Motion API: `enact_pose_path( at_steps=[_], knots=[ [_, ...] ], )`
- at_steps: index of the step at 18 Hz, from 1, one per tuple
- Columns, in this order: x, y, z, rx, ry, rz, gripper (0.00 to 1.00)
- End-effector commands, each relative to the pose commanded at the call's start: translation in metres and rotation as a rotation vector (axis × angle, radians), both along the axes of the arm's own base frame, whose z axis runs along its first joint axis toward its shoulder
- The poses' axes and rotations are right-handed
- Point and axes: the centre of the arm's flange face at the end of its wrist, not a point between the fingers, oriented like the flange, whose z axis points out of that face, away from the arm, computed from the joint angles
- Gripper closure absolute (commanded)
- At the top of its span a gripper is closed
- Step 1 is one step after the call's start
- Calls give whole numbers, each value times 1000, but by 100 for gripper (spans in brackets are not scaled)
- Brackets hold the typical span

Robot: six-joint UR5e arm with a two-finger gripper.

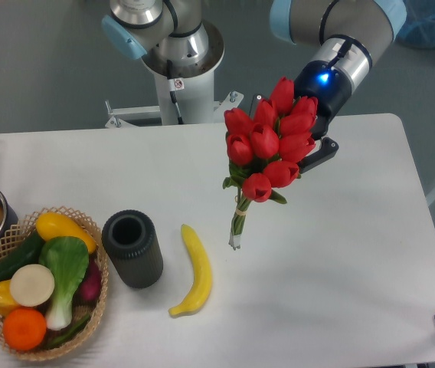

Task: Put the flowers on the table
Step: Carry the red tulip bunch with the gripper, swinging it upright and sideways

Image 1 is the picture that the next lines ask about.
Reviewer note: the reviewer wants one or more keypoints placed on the orange fruit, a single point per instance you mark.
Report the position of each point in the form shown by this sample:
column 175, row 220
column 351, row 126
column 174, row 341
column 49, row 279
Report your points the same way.
column 24, row 329

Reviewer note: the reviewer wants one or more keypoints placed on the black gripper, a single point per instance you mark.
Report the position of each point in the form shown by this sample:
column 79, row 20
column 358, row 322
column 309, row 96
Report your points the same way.
column 332, row 89

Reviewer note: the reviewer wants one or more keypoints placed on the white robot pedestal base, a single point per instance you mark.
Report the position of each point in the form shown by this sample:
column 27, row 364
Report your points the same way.
column 183, row 70

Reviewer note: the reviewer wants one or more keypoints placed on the green chili pepper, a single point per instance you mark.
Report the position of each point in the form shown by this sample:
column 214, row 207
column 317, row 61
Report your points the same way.
column 69, row 334

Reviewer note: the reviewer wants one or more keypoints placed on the green bok choy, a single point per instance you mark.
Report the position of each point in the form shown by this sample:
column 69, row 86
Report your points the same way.
column 67, row 258

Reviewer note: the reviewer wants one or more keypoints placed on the yellow squash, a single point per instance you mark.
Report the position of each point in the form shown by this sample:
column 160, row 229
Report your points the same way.
column 52, row 225

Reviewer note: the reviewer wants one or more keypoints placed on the yellow bell pepper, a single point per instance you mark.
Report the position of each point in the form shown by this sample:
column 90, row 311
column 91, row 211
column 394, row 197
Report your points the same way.
column 7, row 302

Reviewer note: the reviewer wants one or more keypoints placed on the purple eggplant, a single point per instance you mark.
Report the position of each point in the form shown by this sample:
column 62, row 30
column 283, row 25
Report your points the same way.
column 90, row 288

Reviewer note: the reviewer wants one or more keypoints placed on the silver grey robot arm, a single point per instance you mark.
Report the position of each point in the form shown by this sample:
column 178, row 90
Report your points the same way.
column 351, row 35

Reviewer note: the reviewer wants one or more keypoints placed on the woven wicker basket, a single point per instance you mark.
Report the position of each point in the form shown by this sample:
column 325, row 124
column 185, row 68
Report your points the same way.
column 13, row 238

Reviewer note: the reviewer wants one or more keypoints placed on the yellow banana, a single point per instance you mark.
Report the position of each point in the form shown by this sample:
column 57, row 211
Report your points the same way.
column 202, row 284

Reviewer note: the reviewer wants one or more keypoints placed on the white round radish slice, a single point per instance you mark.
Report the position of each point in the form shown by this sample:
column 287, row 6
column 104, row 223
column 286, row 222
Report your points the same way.
column 32, row 285

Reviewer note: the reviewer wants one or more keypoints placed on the dark grey ribbed vase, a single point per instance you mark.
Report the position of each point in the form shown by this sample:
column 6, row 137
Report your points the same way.
column 130, row 240

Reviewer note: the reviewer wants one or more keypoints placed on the dark green cucumber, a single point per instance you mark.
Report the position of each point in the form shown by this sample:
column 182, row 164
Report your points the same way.
column 28, row 252

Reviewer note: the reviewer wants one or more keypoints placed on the red tulip bouquet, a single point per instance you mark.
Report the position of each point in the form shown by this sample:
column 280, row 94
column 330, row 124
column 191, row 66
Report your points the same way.
column 264, row 150

